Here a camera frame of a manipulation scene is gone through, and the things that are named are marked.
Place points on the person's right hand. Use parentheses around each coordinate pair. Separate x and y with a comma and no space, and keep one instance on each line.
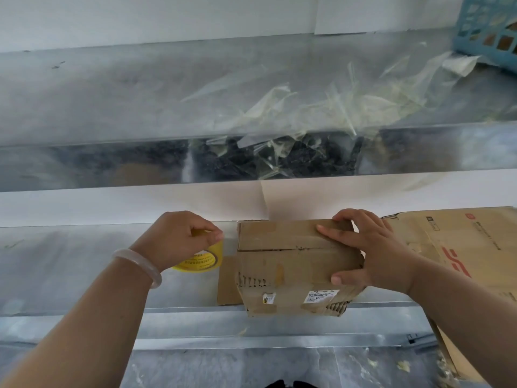
(383,258)

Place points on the person's left hand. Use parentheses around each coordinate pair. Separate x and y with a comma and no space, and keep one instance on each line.
(173,238)

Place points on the yellow tape roll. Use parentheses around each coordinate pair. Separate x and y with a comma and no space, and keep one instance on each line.
(202,262)

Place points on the small labelled cardboard box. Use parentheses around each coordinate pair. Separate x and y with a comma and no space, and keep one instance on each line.
(291,262)

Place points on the large red-printed cardboard box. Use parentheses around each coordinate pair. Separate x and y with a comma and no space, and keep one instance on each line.
(476,238)

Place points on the person's left forearm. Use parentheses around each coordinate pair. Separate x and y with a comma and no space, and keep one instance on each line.
(89,331)

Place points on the person's right forearm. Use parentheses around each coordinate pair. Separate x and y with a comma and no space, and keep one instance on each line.
(464,319)

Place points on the pile of clear tape scraps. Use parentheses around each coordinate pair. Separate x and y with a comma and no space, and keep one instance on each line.
(363,109)

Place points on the person's black trousers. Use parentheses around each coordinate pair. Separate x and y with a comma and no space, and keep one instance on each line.
(293,384)

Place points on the blue plastic basket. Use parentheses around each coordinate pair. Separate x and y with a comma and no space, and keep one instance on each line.
(505,62)

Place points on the pile of assorted small items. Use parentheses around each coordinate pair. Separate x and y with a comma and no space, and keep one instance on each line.
(505,43)

